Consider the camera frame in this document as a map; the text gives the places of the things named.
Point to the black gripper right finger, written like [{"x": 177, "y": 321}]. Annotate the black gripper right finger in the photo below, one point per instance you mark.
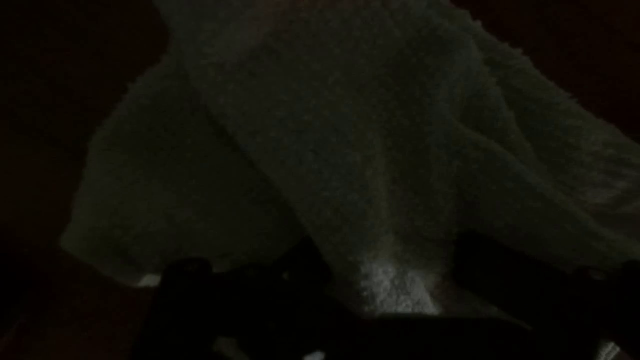
[{"x": 552, "y": 307}]

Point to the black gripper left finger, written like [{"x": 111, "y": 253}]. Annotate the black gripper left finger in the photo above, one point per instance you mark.
[{"x": 233, "y": 311}]

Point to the white terry cloth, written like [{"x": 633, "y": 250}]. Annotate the white terry cloth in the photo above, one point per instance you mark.
[{"x": 360, "y": 141}]

